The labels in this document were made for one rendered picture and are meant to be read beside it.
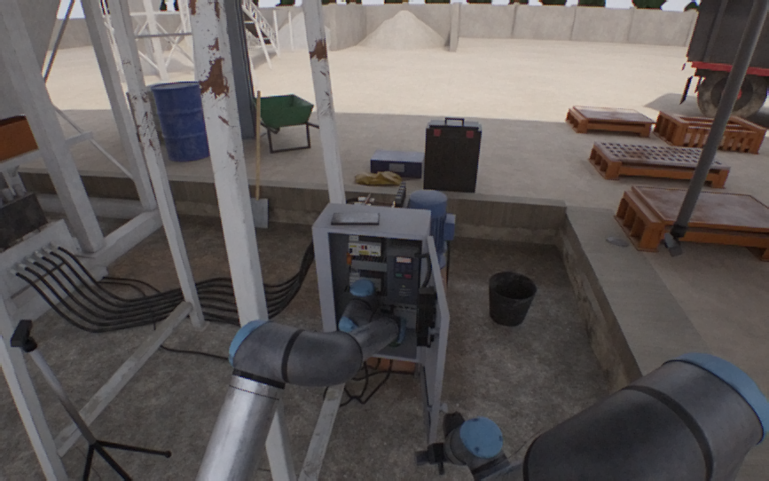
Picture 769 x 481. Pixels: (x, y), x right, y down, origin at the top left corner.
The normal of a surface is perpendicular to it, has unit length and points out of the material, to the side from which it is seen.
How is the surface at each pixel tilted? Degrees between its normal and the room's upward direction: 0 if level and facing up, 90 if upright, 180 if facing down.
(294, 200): 90
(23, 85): 90
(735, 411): 35
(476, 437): 19
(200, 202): 90
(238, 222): 81
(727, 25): 90
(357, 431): 0
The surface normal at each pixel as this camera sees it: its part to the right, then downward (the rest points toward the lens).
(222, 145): -0.18, 0.35
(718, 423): 0.24, -0.44
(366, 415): 0.00, -0.86
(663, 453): -0.18, -0.36
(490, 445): 0.13, -0.66
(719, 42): -0.69, 0.37
